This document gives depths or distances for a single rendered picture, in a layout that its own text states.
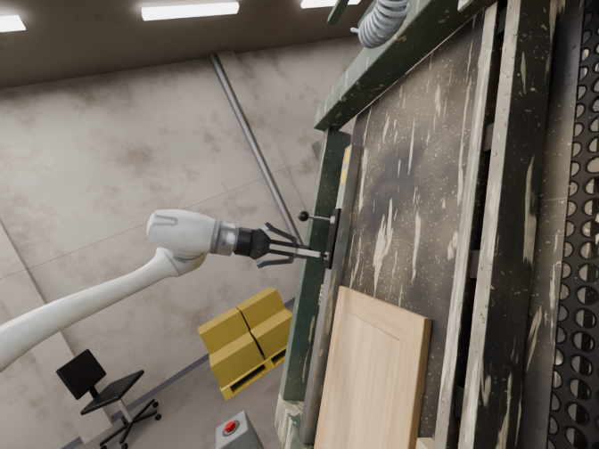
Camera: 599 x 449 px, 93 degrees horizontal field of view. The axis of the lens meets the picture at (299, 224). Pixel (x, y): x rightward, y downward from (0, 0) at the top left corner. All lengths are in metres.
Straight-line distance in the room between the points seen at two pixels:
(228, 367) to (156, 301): 1.63
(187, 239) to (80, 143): 4.22
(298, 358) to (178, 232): 0.73
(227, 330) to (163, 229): 2.99
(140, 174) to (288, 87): 3.03
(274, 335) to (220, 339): 0.64
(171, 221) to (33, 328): 0.31
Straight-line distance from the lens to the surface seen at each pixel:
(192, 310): 4.60
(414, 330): 0.62
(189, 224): 0.73
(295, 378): 1.26
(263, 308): 3.70
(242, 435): 1.24
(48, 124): 5.03
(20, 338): 0.76
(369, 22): 0.70
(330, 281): 0.93
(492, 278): 0.44
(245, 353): 3.40
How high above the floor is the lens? 1.58
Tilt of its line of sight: 5 degrees down
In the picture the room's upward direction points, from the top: 25 degrees counter-clockwise
